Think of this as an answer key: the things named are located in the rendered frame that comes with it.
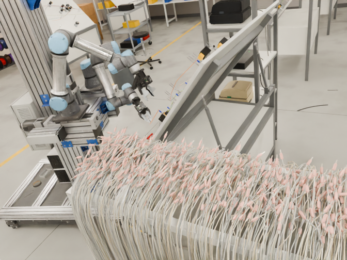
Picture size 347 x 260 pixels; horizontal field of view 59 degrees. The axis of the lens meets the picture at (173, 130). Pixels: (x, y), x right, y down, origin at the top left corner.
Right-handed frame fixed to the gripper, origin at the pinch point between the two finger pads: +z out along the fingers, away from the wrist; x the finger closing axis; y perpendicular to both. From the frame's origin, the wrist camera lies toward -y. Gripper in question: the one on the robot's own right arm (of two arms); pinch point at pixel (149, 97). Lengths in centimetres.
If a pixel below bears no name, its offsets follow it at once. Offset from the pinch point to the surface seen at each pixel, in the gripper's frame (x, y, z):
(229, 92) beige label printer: 101, 5, 40
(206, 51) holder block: -8, 59, -9
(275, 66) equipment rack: 145, 42, 42
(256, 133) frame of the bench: 40, 41, 65
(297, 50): 313, 28, 66
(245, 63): 97, 35, 20
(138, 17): 556, -357, -153
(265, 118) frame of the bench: 62, 43, 63
